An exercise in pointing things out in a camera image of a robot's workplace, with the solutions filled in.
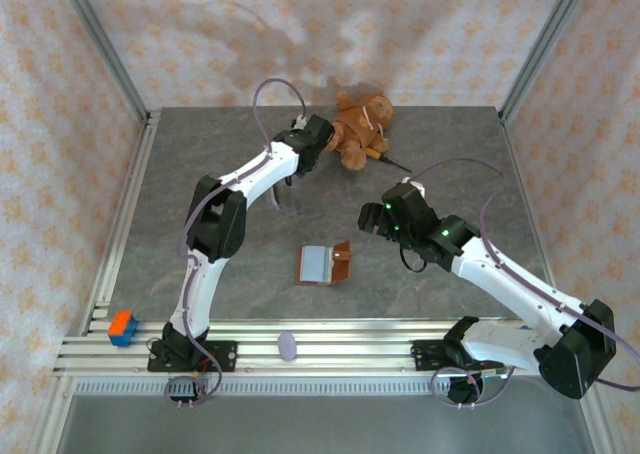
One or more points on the brown leather card holder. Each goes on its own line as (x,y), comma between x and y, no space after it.
(315,264)

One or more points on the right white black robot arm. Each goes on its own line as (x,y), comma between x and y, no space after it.
(510,279)

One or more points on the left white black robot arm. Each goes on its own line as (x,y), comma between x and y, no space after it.
(215,224)

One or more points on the brown teddy bear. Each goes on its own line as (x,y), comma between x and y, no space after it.
(362,124)

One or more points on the lavender oval pebble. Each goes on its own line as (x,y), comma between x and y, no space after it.
(287,346)

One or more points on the black electronics box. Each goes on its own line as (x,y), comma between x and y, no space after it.
(465,389)
(186,391)

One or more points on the metal vent grille strip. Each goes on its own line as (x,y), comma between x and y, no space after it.
(325,387)

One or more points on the orange blue toy block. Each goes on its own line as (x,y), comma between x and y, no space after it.
(122,331)

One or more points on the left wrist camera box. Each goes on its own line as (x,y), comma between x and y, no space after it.
(300,121)

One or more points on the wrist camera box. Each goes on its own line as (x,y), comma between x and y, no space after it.
(417,186)
(300,121)

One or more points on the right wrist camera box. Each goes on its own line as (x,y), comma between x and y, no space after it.
(417,186)

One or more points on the aluminium side rail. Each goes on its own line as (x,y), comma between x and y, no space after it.
(142,149)
(511,149)

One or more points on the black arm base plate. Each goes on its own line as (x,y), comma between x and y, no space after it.
(425,356)
(227,356)

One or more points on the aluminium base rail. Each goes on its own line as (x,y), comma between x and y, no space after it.
(350,359)

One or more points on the aluminium frame post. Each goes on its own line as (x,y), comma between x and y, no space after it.
(104,44)
(545,44)

